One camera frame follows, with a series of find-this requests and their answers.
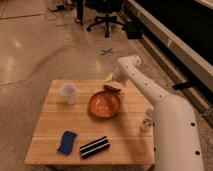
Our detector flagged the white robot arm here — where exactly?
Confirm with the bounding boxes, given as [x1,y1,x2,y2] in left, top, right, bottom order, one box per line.
[109,55,205,171]

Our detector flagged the white ceramic cup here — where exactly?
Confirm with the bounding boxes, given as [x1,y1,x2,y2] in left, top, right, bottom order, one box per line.
[59,83,77,104]

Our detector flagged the orange bowl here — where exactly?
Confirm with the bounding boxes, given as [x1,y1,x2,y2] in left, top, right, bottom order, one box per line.
[88,91,121,118]

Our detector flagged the black box on floor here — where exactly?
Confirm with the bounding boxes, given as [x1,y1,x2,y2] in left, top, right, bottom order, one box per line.
[125,22,143,39]

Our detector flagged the wooden table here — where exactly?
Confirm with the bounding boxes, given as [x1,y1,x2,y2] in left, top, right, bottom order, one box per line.
[25,80,154,166]

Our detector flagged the black white striped block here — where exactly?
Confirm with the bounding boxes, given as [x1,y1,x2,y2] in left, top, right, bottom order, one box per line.
[79,136,110,159]

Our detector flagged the black office chair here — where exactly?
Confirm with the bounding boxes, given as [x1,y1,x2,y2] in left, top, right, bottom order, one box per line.
[85,0,125,38]

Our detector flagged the blue sponge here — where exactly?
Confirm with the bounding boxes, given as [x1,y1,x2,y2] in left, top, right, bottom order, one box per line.
[57,131,77,155]

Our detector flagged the black cables on floor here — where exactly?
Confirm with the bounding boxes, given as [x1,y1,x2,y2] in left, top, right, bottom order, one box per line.
[44,0,73,22]

